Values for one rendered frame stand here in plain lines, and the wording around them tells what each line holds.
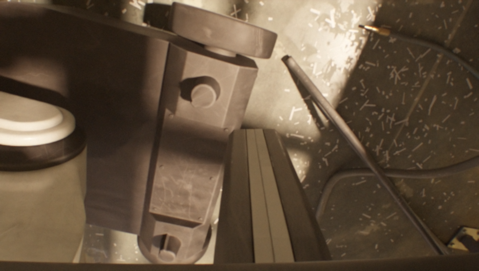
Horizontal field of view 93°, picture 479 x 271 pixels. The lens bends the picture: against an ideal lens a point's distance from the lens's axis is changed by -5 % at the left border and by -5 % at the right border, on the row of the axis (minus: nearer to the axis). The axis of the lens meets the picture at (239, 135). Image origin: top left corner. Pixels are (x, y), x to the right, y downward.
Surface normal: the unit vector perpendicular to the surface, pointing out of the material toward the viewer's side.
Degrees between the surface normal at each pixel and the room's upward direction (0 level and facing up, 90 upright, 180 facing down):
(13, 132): 90
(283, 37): 0
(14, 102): 90
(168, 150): 0
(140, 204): 0
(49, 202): 90
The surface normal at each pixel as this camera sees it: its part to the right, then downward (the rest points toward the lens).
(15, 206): 0.28, -0.87
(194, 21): -0.37, 0.26
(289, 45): 0.01, 0.42
